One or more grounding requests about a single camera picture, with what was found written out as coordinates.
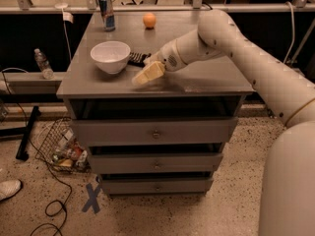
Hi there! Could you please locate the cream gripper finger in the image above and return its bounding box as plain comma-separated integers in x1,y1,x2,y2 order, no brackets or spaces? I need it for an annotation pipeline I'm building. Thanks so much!
132,61,165,86
143,52,160,66

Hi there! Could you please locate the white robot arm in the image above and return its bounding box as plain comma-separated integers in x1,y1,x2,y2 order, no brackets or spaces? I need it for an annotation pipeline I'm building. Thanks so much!
133,9,315,236

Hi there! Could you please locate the white ceramic bowl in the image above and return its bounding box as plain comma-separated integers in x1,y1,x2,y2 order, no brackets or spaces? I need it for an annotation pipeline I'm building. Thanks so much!
91,41,131,74

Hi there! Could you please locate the orange fruit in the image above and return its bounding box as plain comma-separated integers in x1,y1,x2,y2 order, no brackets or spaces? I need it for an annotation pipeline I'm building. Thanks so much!
143,13,157,29

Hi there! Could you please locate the grey drawer cabinet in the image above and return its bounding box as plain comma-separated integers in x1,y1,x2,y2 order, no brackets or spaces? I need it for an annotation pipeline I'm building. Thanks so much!
57,11,253,185

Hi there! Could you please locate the blue red energy drink can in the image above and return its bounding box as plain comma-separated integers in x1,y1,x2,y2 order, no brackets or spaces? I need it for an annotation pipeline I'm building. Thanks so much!
98,0,115,31

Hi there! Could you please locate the top grey drawer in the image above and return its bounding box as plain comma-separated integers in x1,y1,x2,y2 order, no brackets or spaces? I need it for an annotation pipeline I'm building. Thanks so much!
71,118,237,147

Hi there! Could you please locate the grey drawer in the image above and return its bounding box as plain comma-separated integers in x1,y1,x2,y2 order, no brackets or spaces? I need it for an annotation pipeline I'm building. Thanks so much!
89,153,222,174
71,118,237,147
101,178,213,195

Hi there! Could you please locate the clear plastic water bottle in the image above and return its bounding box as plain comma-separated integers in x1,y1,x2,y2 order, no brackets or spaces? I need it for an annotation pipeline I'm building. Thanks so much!
34,48,54,80

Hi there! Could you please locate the middle grey drawer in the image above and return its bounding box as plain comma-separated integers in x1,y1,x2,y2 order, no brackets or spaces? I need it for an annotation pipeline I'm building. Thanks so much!
89,153,222,174

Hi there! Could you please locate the bottom grey drawer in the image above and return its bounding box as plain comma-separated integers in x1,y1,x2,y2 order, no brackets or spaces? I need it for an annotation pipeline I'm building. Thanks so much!
101,178,213,195

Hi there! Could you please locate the blue tape cross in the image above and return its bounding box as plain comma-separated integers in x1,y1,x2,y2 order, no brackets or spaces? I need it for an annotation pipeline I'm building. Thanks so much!
82,177,101,214

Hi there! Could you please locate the black metal stand leg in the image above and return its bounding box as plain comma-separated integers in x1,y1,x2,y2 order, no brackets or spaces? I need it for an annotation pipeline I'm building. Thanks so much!
16,106,40,161

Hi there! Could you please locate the white shoe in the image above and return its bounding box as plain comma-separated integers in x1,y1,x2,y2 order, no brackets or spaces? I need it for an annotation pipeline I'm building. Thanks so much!
0,179,22,201

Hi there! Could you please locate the white hanging tag cord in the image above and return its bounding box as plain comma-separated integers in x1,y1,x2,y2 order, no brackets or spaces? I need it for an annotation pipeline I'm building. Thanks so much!
53,2,74,63

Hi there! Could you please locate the wire basket with snacks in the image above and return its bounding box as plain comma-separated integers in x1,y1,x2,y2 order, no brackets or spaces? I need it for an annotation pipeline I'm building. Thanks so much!
35,117,90,172

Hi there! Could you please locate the black floor cable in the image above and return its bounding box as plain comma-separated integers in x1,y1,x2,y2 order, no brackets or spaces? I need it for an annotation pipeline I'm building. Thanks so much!
0,70,73,236

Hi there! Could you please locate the white cable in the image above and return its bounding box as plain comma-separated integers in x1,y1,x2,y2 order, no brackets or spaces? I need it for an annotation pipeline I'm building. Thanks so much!
283,1,296,66

